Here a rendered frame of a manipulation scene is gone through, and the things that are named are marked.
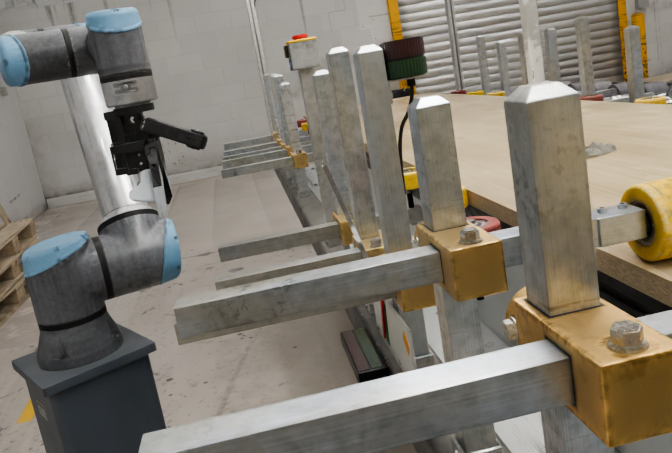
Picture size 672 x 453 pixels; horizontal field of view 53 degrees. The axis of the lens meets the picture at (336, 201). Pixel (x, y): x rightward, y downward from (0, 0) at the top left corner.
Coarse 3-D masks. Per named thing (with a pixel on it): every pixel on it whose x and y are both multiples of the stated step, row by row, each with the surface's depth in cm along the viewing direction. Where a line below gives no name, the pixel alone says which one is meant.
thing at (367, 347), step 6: (354, 330) 115; (360, 330) 114; (360, 336) 112; (366, 336) 111; (360, 342) 110; (366, 342) 109; (366, 348) 107; (372, 348) 106; (366, 354) 105; (372, 354) 104; (372, 360) 102; (378, 360) 102; (372, 366) 100; (378, 366) 100
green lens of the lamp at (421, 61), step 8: (424, 56) 89; (392, 64) 88; (400, 64) 88; (408, 64) 88; (416, 64) 88; (424, 64) 89; (392, 72) 89; (400, 72) 88; (408, 72) 88; (416, 72) 88; (424, 72) 89
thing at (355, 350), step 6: (348, 336) 113; (354, 336) 112; (348, 342) 110; (354, 342) 110; (354, 348) 108; (360, 348) 107; (354, 354) 105; (360, 354) 105; (354, 360) 103; (360, 360) 103; (366, 360) 103; (360, 366) 101; (366, 366) 101
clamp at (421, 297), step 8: (416, 288) 87; (424, 288) 87; (432, 288) 87; (400, 296) 87; (408, 296) 87; (416, 296) 87; (424, 296) 87; (432, 296) 87; (400, 304) 88; (408, 304) 87; (416, 304) 87; (424, 304) 87; (432, 304) 88
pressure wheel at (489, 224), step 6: (474, 216) 95; (480, 216) 94; (486, 216) 94; (474, 222) 91; (480, 222) 92; (486, 222) 92; (492, 222) 90; (498, 222) 90; (486, 228) 88; (492, 228) 89; (498, 228) 90
